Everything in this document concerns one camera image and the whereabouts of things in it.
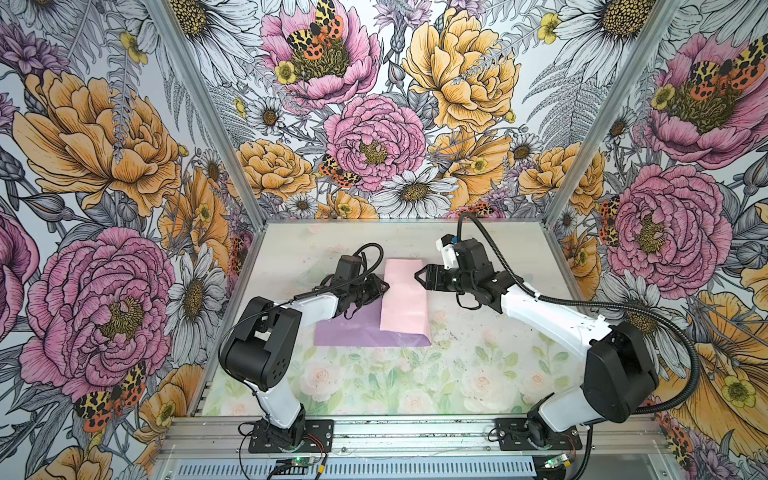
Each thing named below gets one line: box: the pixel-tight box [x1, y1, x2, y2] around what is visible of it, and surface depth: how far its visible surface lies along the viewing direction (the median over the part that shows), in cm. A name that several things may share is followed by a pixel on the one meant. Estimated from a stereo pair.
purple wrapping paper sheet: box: [314, 294, 432, 347], surface depth 93 cm
